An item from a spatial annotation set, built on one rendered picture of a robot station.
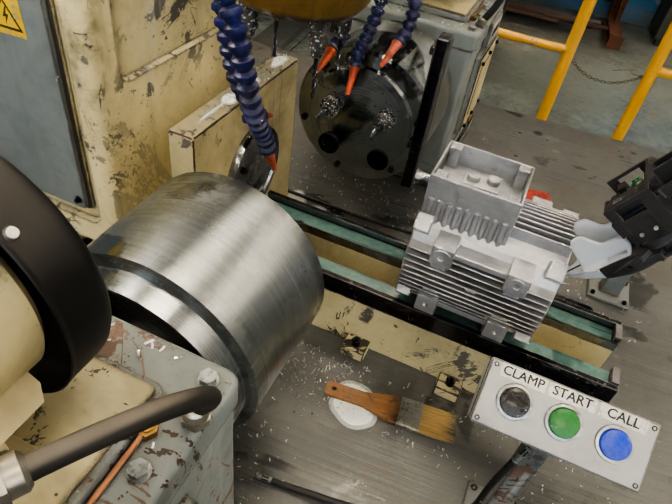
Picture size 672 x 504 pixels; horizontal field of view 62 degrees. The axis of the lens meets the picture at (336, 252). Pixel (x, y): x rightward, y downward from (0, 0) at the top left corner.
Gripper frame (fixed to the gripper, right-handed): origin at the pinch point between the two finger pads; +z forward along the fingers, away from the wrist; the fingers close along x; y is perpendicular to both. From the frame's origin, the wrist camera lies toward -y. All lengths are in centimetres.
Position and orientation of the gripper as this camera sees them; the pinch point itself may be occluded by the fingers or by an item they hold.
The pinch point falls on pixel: (580, 273)
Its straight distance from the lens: 76.5
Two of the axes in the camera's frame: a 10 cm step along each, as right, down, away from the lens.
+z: -5.6, 4.5, 6.9
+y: -7.2, -6.7, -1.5
